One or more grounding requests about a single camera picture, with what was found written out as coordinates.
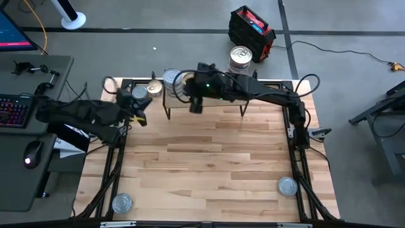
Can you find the silver metal bracket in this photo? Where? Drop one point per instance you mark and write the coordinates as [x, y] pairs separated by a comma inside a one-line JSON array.
[[117, 224], [294, 225]]

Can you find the wooden shelf black metal frame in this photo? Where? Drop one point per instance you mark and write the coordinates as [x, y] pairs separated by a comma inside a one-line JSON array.
[[209, 104]]

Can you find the dark grey side cart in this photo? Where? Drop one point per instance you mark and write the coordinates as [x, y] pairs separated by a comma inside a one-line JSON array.
[[384, 145]]

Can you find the white base black pole stand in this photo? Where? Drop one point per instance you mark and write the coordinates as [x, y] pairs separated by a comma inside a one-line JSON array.
[[73, 20]]

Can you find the black metal table frame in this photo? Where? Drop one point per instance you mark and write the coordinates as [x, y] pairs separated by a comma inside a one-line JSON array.
[[287, 85]]

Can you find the grey angled bracket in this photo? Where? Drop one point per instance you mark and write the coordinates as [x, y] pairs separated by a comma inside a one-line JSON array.
[[321, 132]]

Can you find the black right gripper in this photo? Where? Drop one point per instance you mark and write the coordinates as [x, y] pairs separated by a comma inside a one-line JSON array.
[[209, 84]]

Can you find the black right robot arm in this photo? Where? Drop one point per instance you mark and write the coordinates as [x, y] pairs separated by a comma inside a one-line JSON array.
[[269, 93]]

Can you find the white paper sheet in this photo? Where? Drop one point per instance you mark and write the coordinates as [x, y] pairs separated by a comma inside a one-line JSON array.
[[64, 151]]

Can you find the computer monitor with pink stripe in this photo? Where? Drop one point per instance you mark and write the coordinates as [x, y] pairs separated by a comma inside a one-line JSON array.
[[11, 33]]

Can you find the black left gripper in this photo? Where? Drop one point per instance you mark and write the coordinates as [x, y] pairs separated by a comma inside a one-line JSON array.
[[126, 98]]

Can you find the red and black toolbox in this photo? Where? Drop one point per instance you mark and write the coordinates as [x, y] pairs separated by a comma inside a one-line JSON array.
[[250, 35]]

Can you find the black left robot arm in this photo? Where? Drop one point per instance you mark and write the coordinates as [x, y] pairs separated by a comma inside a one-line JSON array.
[[82, 115]]

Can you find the grey desk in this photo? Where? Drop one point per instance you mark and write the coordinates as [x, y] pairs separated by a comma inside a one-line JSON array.
[[19, 183]]

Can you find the black desk clamp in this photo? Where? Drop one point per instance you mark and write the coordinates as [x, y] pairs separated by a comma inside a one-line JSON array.
[[23, 67], [42, 87]]

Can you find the black computer mouse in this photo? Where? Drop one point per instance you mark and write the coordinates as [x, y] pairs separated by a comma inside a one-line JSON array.
[[33, 155]]

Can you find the backlit black keyboard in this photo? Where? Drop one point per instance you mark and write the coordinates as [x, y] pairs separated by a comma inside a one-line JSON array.
[[14, 111]]

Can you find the green label albacore tuna can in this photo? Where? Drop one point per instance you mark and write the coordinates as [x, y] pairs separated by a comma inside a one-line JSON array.
[[189, 77]]

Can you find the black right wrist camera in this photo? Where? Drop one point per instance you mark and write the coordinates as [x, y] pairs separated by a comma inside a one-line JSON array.
[[196, 106]]

